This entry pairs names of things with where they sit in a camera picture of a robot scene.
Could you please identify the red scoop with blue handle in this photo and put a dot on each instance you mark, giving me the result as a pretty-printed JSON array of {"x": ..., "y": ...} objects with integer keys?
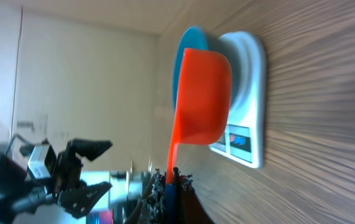
[{"x": 201, "y": 111}]

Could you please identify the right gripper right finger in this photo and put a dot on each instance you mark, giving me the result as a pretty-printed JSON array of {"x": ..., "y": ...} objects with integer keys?
[{"x": 187, "y": 206}]

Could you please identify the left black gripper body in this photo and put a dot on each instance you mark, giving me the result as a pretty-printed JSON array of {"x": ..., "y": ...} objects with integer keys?
[{"x": 67, "y": 185}]

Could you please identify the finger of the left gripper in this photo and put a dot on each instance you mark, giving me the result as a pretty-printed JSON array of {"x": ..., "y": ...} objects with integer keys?
[
  {"x": 89, "y": 149},
  {"x": 79, "y": 202}
]

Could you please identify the white digital kitchen scale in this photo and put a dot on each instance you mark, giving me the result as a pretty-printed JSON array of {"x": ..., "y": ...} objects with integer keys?
[{"x": 243, "y": 137}]

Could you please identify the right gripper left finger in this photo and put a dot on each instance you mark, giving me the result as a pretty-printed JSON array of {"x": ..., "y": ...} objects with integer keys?
[{"x": 151, "y": 207}]

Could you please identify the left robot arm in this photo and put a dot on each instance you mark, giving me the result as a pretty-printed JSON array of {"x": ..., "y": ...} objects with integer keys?
[{"x": 19, "y": 193}]

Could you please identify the blue metal bowl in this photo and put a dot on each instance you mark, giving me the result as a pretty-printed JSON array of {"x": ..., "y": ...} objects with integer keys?
[{"x": 195, "y": 37}]

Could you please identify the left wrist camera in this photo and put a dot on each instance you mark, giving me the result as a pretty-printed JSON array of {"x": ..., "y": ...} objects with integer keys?
[{"x": 41, "y": 162}]

